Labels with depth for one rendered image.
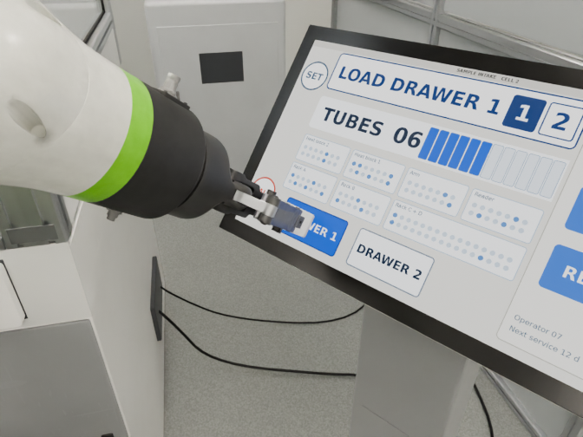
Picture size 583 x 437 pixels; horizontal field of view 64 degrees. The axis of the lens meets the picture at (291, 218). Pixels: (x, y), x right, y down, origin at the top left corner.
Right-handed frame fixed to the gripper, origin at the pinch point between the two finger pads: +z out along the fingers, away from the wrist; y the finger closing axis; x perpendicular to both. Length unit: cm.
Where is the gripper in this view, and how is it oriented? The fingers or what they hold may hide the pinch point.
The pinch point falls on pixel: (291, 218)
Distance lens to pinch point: 54.0
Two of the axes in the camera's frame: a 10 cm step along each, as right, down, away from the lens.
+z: 4.9, 2.1, 8.5
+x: -4.1, 9.1, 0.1
